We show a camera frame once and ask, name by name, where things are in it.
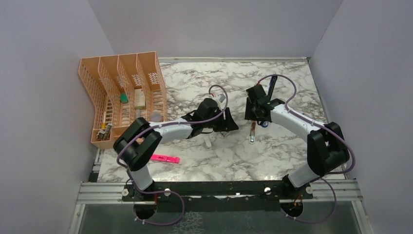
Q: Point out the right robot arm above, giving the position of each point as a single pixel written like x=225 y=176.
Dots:
x=325 y=148

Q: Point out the clear tape roll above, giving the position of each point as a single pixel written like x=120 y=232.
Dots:
x=155 y=116

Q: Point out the pink highlighter marker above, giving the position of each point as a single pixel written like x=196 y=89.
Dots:
x=164 y=158

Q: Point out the green eraser in organizer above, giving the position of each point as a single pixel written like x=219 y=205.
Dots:
x=123 y=98

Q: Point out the orange plastic desk organizer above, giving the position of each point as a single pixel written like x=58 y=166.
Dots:
x=122 y=88

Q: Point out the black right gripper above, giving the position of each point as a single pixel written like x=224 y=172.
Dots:
x=249 y=114

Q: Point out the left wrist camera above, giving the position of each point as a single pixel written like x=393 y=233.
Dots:
x=221 y=98

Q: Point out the white eraser block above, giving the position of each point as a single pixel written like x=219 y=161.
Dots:
x=208 y=143

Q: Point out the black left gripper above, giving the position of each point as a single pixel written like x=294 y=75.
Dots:
x=226 y=125

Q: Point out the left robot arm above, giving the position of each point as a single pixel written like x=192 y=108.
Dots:
x=139 y=141

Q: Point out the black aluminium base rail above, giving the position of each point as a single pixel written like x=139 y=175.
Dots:
x=124 y=193

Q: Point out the white paper card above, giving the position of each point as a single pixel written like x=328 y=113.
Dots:
x=139 y=99

